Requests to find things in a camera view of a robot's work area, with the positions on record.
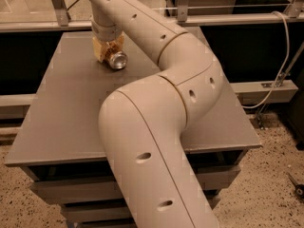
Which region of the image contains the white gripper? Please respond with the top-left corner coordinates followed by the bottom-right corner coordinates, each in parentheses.
top-left (91, 4), bottom-right (124, 63)

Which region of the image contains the orange soda can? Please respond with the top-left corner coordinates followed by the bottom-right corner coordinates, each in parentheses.
top-left (104, 45), bottom-right (128, 70)

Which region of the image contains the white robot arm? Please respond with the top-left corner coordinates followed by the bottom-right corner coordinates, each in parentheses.
top-left (89, 0), bottom-right (224, 228)

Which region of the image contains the grey drawer cabinet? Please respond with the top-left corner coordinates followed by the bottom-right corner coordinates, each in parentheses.
top-left (6, 32), bottom-right (259, 228)

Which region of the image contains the grey metal railing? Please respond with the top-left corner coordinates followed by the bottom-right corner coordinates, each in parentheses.
top-left (0, 0), bottom-right (303, 32)

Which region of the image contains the black caster wheel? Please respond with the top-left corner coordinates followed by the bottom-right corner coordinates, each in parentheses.
top-left (288, 173), bottom-right (304, 199)

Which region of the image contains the white cable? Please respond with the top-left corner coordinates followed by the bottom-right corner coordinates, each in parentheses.
top-left (241, 10), bottom-right (291, 110)

